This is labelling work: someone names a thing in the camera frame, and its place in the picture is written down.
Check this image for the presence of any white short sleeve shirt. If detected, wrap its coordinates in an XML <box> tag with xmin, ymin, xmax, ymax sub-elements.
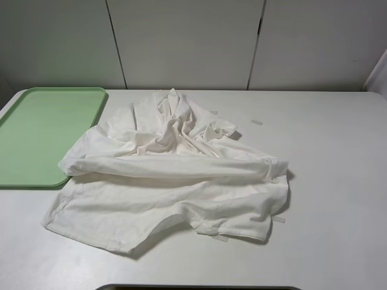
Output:
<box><xmin>42</xmin><ymin>90</ymin><xmax>289</xmax><ymax>255</ymax></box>

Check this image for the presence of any green plastic tray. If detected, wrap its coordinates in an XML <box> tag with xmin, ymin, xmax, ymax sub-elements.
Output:
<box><xmin>1</xmin><ymin>88</ymin><xmax>107</xmax><ymax>189</ymax></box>

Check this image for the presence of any clear tape piece far right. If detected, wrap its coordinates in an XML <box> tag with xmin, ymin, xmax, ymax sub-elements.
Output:
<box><xmin>251</xmin><ymin>120</ymin><xmax>263</xmax><ymax>126</ymax></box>

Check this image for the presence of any clear tape piece near centre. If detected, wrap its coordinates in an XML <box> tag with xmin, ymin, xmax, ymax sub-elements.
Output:
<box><xmin>212</xmin><ymin>235</ymin><xmax>229</xmax><ymax>242</ymax></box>

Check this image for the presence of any clear tape piece near right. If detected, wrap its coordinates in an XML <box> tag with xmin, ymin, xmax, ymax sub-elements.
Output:
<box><xmin>272</xmin><ymin>216</ymin><xmax>285</xmax><ymax>224</ymax></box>

